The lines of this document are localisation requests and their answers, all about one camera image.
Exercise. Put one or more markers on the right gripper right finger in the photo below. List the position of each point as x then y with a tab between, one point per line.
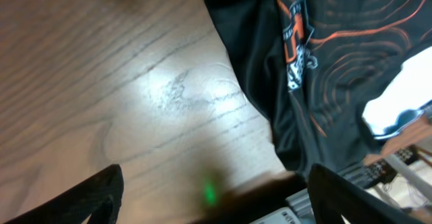
335	200

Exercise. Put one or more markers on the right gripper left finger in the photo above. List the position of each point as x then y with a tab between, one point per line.
97	199

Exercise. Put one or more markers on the black orange-patterned jersey shirt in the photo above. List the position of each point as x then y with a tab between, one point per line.
311	66

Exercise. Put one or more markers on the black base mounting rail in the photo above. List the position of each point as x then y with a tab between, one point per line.
377	176

